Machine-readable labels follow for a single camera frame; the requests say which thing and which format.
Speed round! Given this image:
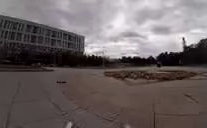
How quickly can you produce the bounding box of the grey paved plaza ground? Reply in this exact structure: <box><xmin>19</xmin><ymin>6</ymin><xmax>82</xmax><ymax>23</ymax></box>
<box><xmin>0</xmin><ymin>65</ymin><xmax>207</xmax><ymax>128</ymax></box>

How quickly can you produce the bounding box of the large pale multi-storey building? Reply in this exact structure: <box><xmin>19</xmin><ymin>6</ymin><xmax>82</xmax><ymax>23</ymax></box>
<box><xmin>0</xmin><ymin>13</ymin><xmax>86</xmax><ymax>66</ymax></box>

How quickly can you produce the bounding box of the tall thin mast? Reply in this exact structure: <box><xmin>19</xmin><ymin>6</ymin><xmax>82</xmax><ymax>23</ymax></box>
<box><xmin>181</xmin><ymin>36</ymin><xmax>187</xmax><ymax>52</ymax></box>

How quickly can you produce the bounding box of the low dark raised bed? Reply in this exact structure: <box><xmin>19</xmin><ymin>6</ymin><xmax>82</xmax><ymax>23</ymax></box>
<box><xmin>0</xmin><ymin>64</ymin><xmax>55</xmax><ymax>73</ymax></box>

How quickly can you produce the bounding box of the row of dark trees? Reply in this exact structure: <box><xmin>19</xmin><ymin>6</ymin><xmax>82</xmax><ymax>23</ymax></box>
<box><xmin>0</xmin><ymin>37</ymin><xmax>207</xmax><ymax>68</ymax></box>

